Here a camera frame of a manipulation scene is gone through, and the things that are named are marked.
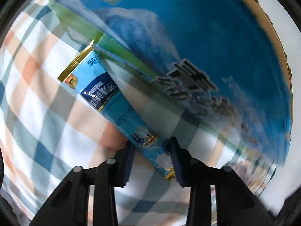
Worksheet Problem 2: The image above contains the plaid checkered blanket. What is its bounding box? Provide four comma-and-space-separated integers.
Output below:
1, 0, 275, 225

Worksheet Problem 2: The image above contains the brown cardboard box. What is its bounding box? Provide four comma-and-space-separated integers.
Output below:
49, 0, 292, 164

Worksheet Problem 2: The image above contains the blue Nestle sachet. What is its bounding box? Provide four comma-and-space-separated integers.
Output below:
58, 43, 175, 181

